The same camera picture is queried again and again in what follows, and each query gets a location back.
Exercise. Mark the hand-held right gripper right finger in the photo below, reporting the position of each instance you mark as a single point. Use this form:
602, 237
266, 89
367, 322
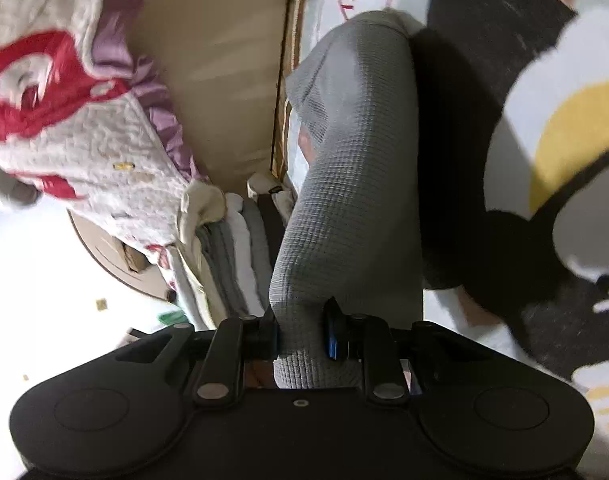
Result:
333, 337

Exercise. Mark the grey plush cloth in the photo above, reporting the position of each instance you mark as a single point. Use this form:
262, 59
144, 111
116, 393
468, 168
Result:
7, 187

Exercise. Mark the grey waffle knit garment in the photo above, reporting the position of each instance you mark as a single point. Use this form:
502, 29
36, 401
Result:
349, 185

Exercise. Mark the stack of folded clothes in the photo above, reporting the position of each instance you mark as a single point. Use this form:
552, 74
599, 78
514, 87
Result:
234, 260

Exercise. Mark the small yellow scrap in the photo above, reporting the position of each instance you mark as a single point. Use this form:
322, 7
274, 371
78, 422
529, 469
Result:
102, 304

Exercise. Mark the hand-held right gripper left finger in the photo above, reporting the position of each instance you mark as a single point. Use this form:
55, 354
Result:
270, 337

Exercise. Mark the small green scrap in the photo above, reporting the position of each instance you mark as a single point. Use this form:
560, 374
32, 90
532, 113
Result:
173, 318

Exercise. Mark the beige bed base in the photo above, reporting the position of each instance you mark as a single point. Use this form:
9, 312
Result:
219, 60

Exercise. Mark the white quilt purple ruffle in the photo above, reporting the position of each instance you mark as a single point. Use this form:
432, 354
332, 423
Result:
84, 125

